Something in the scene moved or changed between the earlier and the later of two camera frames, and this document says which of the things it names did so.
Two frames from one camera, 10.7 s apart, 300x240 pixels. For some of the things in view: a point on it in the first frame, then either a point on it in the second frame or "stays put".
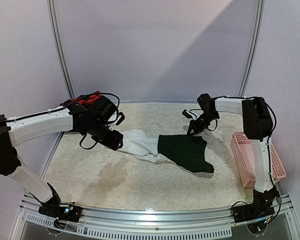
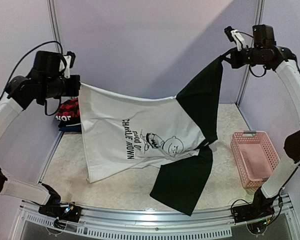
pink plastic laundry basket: (243, 153) stays put
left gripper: (113, 142) to (74, 90)
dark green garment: (188, 151) to (185, 184)
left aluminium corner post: (59, 49) stays put
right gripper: (198, 122) to (234, 59)
